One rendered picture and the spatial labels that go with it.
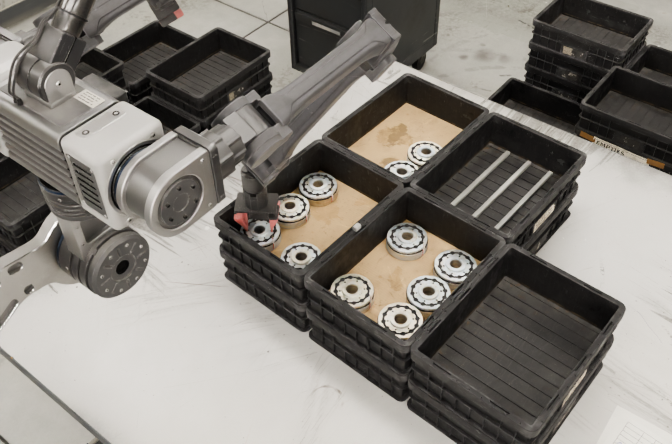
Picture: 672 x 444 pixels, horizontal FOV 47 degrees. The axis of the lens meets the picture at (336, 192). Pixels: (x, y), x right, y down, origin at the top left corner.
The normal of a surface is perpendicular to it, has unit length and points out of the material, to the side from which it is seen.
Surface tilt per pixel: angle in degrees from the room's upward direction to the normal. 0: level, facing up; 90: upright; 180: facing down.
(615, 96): 0
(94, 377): 0
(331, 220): 0
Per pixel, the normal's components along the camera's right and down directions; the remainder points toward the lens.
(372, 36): 0.33, -0.36
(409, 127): -0.02, -0.72
